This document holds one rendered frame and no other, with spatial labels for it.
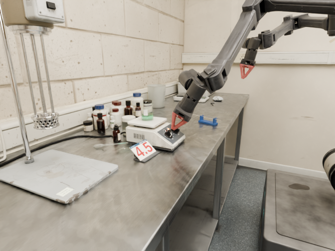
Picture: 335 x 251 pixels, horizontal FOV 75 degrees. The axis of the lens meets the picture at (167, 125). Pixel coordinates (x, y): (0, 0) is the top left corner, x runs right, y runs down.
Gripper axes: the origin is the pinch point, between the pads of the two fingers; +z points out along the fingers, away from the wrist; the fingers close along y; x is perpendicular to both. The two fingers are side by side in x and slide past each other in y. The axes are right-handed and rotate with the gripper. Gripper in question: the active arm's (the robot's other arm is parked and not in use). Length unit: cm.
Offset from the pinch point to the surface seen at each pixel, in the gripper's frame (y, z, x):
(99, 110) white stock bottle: -9.1, 16.3, -32.8
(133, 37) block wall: -68, -8, -51
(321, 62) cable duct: -128, -54, 77
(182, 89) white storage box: -115, 20, -8
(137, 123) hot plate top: 5.3, 3.7, -12.5
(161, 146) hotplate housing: 9.2, 4.6, -0.6
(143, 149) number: 14.4, 6.1, -5.4
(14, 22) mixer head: 32, -18, -43
